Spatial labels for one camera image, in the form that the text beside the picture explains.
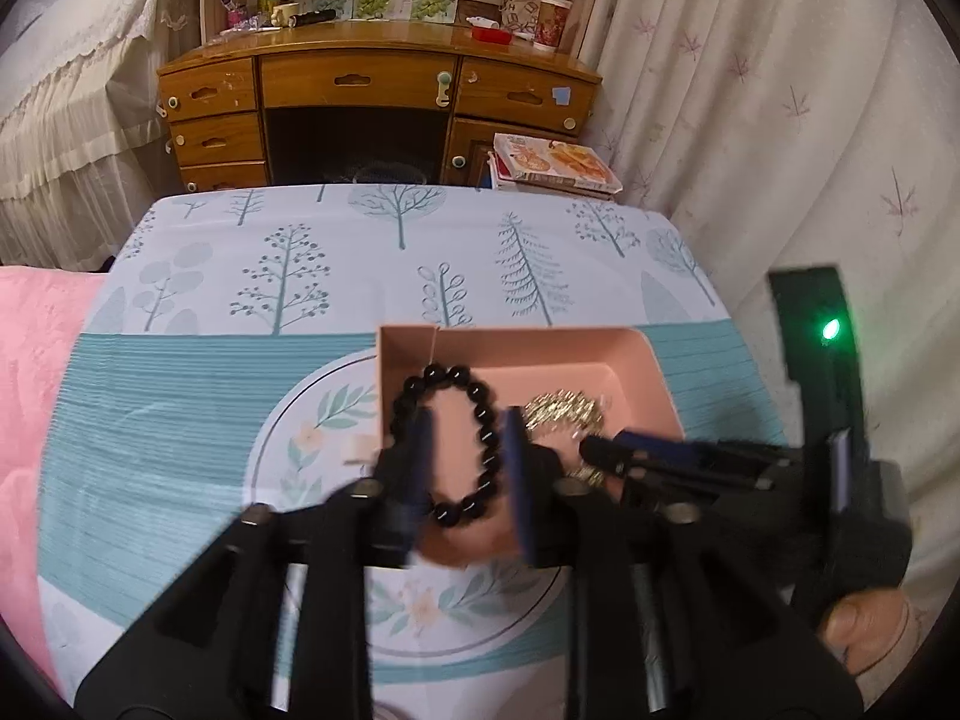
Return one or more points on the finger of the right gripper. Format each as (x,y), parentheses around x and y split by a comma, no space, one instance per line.
(623,463)
(701,454)

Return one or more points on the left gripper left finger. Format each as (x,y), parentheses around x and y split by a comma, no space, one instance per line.
(373,522)

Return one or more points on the wooden desk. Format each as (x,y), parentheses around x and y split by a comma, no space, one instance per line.
(343,102)

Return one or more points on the red patterned cup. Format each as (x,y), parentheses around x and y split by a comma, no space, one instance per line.
(551,23)

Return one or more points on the tree pattern tablecloth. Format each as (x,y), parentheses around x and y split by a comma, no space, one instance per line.
(229,359)

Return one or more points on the pink plastic tray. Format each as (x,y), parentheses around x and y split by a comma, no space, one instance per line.
(613,369)

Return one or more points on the lace covered piano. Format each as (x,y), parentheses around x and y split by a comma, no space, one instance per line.
(83,155)

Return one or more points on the small red box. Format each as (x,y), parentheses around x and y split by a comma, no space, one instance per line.
(490,34)

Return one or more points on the pink quilt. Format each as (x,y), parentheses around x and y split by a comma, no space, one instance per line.
(42,315)

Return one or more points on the cream patterned curtain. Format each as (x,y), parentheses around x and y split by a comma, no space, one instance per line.
(778,133)

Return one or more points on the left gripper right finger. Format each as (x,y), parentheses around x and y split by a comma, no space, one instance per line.
(563,522)

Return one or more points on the orange snack box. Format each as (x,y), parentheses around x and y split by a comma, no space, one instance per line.
(553,163)

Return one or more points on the right hand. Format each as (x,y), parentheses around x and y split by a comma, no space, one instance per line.
(875,633)

